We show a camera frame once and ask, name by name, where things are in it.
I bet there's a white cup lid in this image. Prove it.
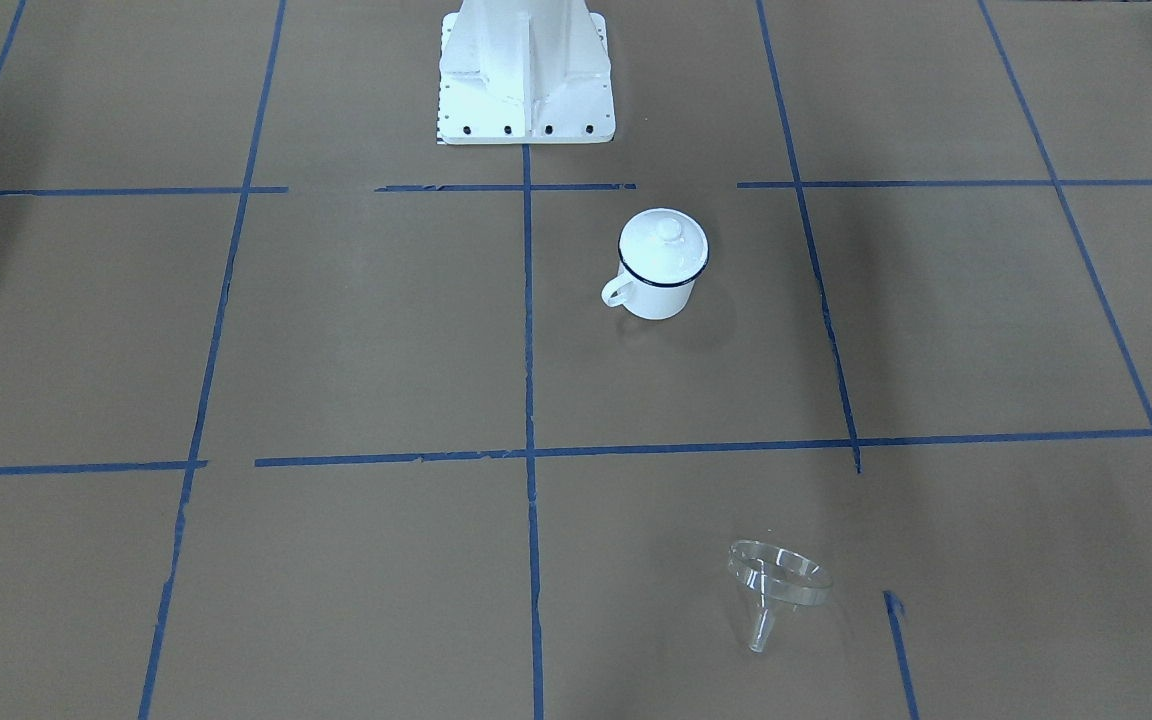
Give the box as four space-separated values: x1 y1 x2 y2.
617 209 710 288

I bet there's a white enamel cup blue rim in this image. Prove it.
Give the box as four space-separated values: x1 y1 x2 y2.
600 209 710 320

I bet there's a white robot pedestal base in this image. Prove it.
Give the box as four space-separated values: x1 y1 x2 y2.
435 1 617 146

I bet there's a clear glass funnel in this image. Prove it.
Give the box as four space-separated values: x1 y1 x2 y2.
727 539 835 653

